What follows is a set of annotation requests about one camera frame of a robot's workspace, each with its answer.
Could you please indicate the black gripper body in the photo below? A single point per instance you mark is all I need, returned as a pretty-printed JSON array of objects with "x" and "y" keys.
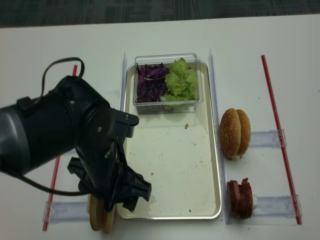
[{"x": 111, "y": 179}]

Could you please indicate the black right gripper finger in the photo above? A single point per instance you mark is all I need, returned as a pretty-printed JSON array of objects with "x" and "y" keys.
[{"x": 130, "y": 204}]

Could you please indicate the pale bottom bun half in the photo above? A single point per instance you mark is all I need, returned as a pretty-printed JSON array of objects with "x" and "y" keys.
[{"x": 108, "y": 220}]

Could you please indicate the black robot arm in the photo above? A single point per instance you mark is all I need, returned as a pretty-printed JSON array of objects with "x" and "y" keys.
[{"x": 73, "y": 116}]

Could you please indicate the left meat patty slice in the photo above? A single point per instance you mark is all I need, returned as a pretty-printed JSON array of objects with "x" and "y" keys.
[{"x": 234, "y": 198}]

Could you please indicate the green lettuce leaves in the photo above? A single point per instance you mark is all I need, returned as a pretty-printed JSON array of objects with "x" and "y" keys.
[{"x": 180, "y": 81}]

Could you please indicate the left bottom bun half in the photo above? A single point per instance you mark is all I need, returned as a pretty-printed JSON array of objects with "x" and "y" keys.
[{"x": 96, "y": 207}]

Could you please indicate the metal baking tray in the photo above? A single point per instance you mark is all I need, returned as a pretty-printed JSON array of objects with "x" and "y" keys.
[{"x": 176, "y": 154}]

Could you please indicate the right long clear divider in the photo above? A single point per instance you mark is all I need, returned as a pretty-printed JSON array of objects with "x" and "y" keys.
[{"x": 219, "y": 150}]

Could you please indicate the long clear divider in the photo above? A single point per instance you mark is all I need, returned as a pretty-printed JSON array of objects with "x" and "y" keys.
[
  {"x": 219, "y": 150},
  {"x": 123, "y": 83}
]

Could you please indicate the shredded purple cabbage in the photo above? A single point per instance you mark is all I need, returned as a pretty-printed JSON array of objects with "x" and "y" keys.
[{"x": 151, "y": 83}]

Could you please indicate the left red tape strip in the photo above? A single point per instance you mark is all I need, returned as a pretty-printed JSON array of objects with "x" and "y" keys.
[{"x": 51, "y": 195}]

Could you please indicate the red tape strip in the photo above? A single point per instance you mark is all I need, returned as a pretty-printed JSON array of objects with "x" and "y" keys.
[
  {"x": 51, "y": 195},
  {"x": 298, "y": 215}
]

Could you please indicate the left long clear divider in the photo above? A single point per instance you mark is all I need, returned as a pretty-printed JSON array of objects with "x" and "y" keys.
[{"x": 123, "y": 83}]

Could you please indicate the clear plastic container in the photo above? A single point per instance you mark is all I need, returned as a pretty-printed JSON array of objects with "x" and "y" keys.
[{"x": 193, "y": 61}]

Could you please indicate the front sesame top bun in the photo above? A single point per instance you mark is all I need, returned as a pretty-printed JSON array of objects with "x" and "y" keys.
[{"x": 230, "y": 133}]

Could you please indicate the sesame bun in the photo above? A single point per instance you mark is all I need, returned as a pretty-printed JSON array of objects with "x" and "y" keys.
[
  {"x": 230, "y": 133},
  {"x": 245, "y": 132}
]

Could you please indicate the rear sesame top bun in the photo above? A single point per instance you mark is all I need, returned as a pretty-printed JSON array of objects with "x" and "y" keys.
[{"x": 245, "y": 132}]

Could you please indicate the right red tape strip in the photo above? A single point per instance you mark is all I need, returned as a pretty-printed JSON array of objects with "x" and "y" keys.
[{"x": 298, "y": 215}]

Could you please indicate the lower left clear rail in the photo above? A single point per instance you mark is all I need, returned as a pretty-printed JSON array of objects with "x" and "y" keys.
[{"x": 59, "y": 211}]

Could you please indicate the clear rail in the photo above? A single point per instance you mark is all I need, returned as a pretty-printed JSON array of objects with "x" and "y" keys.
[
  {"x": 271, "y": 211},
  {"x": 59, "y": 211},
  {"x": 268, "y": 139}
]

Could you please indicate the lower right clear rail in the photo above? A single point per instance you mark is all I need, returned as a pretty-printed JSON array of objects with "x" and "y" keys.
[{"x": 271, "y": 211}]

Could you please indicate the upper right clear rail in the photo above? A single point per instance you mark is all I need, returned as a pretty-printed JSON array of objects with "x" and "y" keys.
[{"x": 268, "y": 139}]

